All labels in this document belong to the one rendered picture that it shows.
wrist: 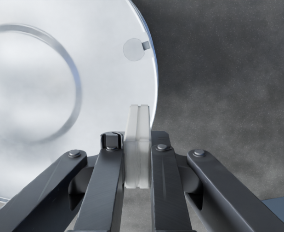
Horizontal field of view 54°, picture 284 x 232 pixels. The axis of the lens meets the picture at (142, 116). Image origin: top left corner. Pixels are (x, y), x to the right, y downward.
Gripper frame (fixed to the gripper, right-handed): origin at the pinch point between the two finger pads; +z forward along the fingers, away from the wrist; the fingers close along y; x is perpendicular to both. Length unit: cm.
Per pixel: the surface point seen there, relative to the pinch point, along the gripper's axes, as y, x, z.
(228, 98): 19.0, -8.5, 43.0
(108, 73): -3.3, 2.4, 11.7
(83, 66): -5.9, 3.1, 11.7
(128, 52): -1.2, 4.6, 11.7
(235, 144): 22, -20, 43
